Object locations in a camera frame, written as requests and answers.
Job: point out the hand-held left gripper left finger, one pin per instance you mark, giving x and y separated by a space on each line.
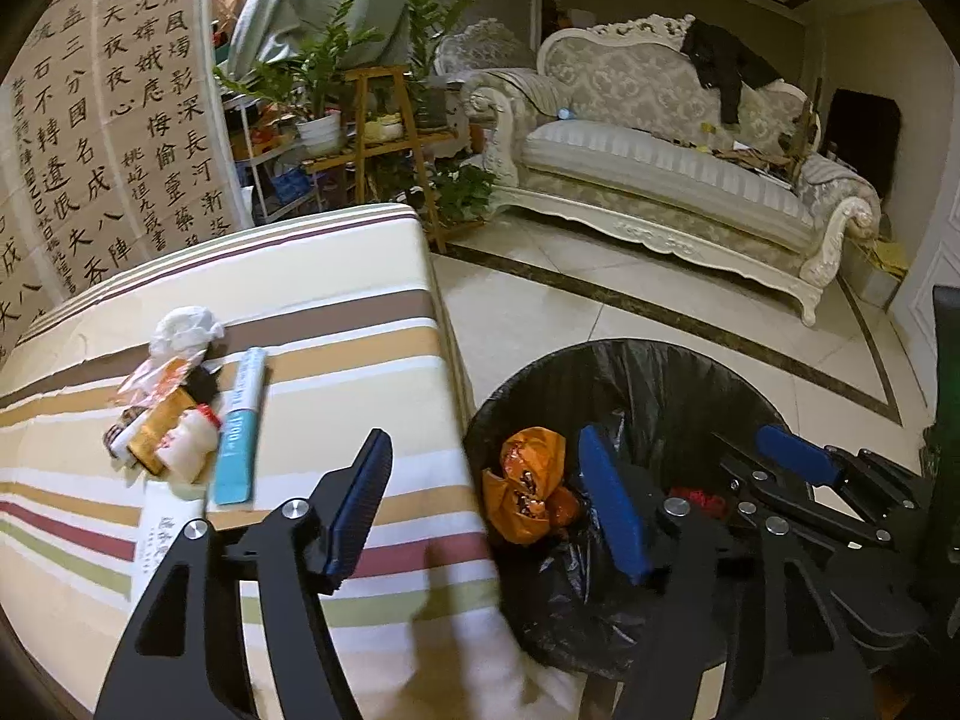
358 510

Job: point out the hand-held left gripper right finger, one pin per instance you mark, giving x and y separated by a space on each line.
611 510

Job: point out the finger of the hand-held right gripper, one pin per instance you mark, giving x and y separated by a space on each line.
795 457
752 481

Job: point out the trash bin with black liner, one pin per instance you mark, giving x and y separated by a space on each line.
675 397

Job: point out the blue toothpaste box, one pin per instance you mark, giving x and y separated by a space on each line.
240 427

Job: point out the white bottle red cap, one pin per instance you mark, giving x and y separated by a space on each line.
187 446

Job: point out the red wrapper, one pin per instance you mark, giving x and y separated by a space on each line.
701 502

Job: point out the orange plastic bag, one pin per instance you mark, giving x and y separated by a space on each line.
525 495

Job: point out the white paper card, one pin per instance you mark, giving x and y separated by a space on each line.
161 540

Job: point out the cardboard box yellow papers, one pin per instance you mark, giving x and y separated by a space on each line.
881 274

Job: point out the striped tablecloth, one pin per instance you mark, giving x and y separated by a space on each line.
322 300

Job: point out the orange snack wrapper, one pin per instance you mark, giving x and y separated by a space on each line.
154 382

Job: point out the white panelled door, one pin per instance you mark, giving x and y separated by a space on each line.
930 255

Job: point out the white rolled wrapper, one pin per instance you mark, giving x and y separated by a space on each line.
124 439

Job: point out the crumpled white tissue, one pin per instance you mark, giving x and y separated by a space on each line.
184 330

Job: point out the clutter of papers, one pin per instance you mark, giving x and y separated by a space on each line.
742 157

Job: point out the black cabinet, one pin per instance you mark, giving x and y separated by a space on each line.
862 142

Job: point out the blue crate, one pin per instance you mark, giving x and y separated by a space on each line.
292 187

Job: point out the small leafy plant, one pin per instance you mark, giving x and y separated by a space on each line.
461 195

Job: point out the ornate cream sofa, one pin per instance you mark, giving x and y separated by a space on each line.
637 165

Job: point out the white metal shelf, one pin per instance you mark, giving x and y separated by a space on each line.
251 165

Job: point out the potted plant white pot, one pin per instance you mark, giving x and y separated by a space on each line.
319 131

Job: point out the yellow white planter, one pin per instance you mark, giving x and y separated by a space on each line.
382 129

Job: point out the black jacket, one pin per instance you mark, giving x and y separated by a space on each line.
720 60

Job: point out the wooden plant stand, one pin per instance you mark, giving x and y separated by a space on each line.
360 101

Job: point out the ornate armchair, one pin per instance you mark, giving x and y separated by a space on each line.
487 45

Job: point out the potted plant dark pot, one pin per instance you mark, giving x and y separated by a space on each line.
431 30

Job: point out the grey hanging cloth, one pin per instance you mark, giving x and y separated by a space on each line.
300 0

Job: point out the calligraphy wall hanging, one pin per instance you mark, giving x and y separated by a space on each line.
112 127

